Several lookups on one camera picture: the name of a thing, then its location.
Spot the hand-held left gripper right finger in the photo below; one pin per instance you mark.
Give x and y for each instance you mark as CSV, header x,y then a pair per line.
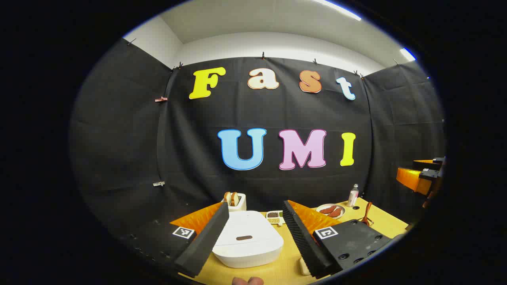
x,y
303,241

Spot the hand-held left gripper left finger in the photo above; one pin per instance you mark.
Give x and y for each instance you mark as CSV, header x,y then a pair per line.
x,y
206,237

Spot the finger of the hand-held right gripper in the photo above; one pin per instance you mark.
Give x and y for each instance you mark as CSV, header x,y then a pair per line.
x,y
410,178
425,162

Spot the toasted bread slice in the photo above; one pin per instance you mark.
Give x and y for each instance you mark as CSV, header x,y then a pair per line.
x,y
227,198
235,198

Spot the brown cloth clip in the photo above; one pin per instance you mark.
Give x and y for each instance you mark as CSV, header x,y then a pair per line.
x,y
161,99

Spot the white rice cooker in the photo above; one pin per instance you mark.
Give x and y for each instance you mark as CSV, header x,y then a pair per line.
x,y
247,245

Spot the ceiling light strip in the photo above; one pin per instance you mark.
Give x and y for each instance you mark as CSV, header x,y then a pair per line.
x,y
408,54

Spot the black backdrop cloth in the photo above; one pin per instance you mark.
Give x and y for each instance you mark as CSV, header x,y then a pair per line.
x,y
198,158

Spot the white divided grain dish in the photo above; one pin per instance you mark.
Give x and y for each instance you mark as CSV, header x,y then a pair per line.
x,y
274,217

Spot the small clear bottle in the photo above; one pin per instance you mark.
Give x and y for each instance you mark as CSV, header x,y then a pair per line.
x,y
353,196

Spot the white oval plate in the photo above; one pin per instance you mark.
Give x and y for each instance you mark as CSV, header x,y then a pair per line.
x,y
321,215

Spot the white rounded block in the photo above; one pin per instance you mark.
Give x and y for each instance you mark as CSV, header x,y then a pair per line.
x,y
304,267

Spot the red meat slice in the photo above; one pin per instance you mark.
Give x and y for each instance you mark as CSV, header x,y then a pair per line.
x,y
336,213
327,210

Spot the brown wooden spoon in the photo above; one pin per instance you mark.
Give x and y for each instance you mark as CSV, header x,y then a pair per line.
x,y
368,209

